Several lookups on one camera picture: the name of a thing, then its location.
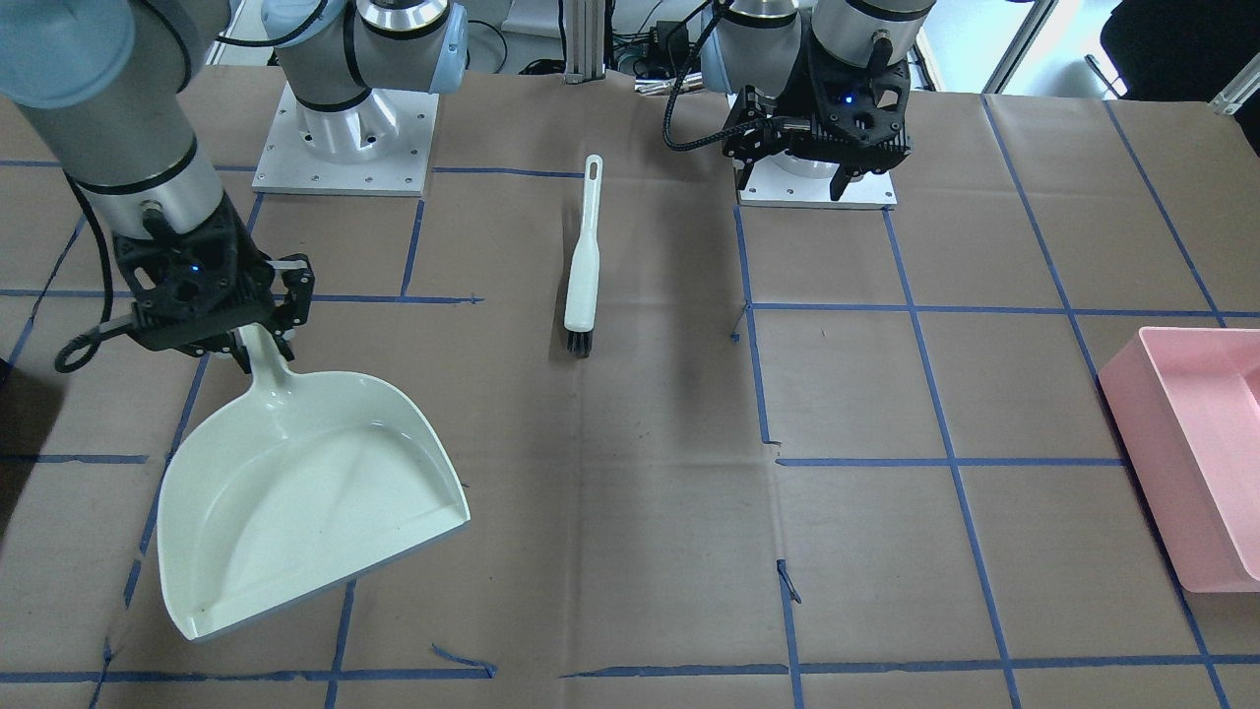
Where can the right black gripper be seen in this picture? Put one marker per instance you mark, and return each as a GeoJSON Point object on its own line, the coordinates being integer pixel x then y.
{"type": "Point", "coordinates": [239, 252]}

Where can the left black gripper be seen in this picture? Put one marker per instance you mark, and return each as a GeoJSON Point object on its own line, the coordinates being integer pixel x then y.
{"type": "Point", "coordinates": [813, 87]}

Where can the pale green dustpan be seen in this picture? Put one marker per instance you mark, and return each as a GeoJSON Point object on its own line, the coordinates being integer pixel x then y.
{"type": "Point", "coordinates": [304, 481]}

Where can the pale green hand brush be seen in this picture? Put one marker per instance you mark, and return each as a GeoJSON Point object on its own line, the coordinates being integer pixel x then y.
{"type": "Point", "coordinates": [583, 284]}

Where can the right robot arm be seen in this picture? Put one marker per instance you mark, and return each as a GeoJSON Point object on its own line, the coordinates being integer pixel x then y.
{"type": "Point", "coordinates": [98, 82]}

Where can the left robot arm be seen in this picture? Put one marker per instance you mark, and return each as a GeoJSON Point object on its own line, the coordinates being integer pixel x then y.
{"type": "Point", "coordinates": [755, 43]}

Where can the pink plastic bin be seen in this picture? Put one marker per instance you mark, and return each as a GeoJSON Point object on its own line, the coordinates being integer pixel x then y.
{"type": "Point", "coordinates": [1185, 403]}

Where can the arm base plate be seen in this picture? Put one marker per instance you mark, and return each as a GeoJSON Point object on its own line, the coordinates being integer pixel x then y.
{"type": "Point", "coordinates": [781, 178]}
{"type": "Point", "coordinates": [379, 148]}

